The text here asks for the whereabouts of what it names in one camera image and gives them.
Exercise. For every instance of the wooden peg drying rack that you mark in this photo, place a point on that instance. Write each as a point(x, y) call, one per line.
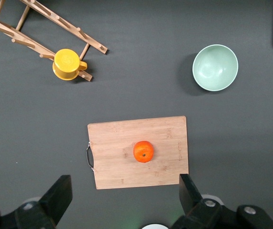
point(24, 38)

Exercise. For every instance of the orange fruit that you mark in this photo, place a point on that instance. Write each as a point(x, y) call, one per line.
point(143, 151)

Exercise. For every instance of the yellow mug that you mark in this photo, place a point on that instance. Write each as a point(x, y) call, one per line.
point(66, 63)

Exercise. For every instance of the pale green bowl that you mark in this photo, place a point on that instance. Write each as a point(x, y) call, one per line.
point(215, 68)

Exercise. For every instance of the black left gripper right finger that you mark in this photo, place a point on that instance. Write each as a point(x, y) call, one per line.
point(198, 210)

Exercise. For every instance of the wooden cutting board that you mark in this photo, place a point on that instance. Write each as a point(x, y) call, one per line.
point(126, 136)

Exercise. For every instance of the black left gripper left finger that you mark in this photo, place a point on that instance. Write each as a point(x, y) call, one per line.
point(43, 210)

